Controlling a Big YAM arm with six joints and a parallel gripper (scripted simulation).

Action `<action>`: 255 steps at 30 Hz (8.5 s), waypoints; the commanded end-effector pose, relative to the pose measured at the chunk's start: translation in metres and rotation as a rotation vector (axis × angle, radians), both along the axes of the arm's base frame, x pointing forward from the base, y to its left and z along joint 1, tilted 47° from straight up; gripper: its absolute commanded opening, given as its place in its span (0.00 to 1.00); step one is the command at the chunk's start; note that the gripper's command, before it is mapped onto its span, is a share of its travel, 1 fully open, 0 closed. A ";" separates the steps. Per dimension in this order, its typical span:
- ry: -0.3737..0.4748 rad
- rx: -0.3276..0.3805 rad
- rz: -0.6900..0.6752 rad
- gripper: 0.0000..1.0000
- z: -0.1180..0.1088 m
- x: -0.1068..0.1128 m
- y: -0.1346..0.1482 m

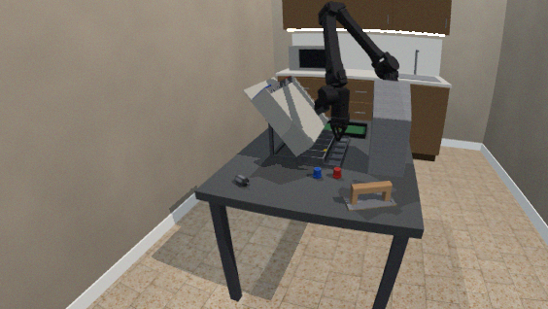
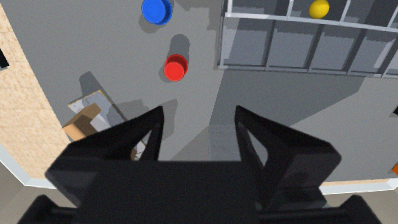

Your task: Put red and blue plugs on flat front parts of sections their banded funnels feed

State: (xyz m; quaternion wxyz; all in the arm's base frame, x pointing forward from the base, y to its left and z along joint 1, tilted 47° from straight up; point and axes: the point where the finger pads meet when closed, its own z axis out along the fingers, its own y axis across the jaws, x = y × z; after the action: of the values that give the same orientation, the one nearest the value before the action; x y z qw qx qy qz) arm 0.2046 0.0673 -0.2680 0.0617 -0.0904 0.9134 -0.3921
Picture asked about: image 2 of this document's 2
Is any blue plug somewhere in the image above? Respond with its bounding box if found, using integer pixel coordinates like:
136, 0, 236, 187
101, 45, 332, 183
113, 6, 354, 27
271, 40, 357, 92
142, 0, 172, 25

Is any yellow ball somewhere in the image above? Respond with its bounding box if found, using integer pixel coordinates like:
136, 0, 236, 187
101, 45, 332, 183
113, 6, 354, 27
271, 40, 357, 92
309, 0, 329, 19

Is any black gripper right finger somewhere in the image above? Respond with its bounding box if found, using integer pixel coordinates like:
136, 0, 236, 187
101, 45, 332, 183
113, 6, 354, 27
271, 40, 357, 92
234, 105, 342, 212

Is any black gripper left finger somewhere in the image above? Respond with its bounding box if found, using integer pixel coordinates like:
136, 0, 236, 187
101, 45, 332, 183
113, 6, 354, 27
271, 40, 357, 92
58, 106, 164, 161

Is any red plug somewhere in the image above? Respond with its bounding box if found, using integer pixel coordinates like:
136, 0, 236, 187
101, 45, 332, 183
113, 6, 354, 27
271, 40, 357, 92
164, 54, 188, 81

